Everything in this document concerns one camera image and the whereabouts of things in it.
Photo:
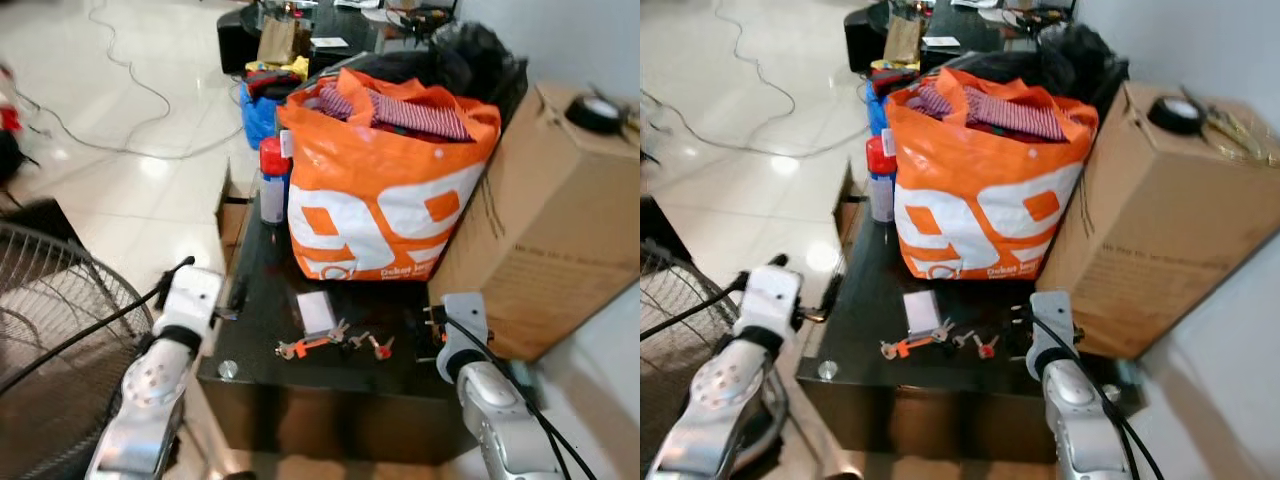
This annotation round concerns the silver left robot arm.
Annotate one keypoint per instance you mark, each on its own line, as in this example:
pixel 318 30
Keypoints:
pixel 715 400
pixel 145 395

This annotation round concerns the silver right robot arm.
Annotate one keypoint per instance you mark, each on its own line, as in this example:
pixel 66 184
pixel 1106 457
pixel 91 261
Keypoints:
pixel 500 420
pixel 1080 420

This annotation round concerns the keys with orange tag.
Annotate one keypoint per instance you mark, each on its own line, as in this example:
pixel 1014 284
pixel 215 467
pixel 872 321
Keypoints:
pixel 912 344
pixel 312 344

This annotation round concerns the key with red head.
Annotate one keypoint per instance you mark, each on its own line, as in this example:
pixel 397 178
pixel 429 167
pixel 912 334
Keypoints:
pixel 382 348
pixel 986 347

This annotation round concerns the silver table corner bolt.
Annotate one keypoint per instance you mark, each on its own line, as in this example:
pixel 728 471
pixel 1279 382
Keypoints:
pixel 228 369
pixel 827 369

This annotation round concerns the small silver key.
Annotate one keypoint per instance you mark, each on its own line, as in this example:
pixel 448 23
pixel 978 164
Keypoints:
pixel 357 340
pixel 963 339

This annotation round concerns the small open cardboard box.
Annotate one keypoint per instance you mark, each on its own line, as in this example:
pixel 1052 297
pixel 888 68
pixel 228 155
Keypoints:
pixel 850 210
pixel 232 215

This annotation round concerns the small white card box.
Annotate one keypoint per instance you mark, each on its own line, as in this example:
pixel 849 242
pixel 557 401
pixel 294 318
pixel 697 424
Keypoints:
pixel 317 312
pixel 922 311

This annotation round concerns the black glass table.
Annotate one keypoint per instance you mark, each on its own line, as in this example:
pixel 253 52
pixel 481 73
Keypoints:
pixel 900 400
pixel 300 400

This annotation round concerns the spray can with red cap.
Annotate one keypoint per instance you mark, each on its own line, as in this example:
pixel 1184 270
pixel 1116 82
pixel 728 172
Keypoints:
pixel 272 175
pixel 881 175

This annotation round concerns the orange and white shopping bag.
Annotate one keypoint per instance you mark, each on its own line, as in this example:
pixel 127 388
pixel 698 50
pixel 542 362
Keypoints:
pixel 990 195
pixel 390 195

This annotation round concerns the large brown cardboard box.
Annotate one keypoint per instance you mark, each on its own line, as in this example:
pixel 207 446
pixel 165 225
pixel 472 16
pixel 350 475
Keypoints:
pixel 1170 230
pixel 560 230

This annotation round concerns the blue plastic bag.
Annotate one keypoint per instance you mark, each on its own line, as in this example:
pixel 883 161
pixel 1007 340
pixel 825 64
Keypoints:
pixel 877 108
pixel 258 115

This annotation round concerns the red striped cloth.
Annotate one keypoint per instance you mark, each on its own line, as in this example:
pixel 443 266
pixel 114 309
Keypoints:
pixel 1010 112
pixel 415 112

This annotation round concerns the yellow cloth item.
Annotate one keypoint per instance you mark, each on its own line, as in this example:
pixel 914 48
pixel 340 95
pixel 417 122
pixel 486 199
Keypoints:
pixel 890 66
pixel 290 68

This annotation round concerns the black box on floor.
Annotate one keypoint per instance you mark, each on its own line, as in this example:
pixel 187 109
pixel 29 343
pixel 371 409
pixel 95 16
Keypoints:
pixel 236 40
pixel 862 38

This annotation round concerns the brown paper bag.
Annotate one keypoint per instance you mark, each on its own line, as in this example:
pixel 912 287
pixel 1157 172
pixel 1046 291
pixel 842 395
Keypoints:
pixel 902 40
pixel 278 40

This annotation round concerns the black tape roll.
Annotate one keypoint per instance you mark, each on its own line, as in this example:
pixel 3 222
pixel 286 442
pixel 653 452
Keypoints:
pixel 595 113
pixel 1176 114

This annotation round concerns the gold metal hardware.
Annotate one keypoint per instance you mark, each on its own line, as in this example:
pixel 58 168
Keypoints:
pixel 632 122
pixel 1240 135

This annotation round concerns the white paper sheet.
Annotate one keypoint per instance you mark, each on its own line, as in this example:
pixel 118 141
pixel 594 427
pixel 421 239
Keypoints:
pixel 941 41
pixel 329 42

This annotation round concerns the black plastic bag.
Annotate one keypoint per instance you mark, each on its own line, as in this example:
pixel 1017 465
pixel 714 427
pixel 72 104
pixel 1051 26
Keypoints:
pixel 1085 60
pixel 470 60

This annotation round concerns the red and black object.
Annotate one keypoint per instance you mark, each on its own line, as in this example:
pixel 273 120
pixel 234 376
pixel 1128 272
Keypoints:
pixel 10 125

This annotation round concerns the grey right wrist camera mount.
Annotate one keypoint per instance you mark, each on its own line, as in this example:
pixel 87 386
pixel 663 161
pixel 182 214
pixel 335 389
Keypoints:
pixel 1053 320
pixel 466 320

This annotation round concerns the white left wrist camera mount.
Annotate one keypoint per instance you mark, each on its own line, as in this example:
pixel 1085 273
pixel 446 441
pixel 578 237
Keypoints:
pixel 770 296
pixel 188 296

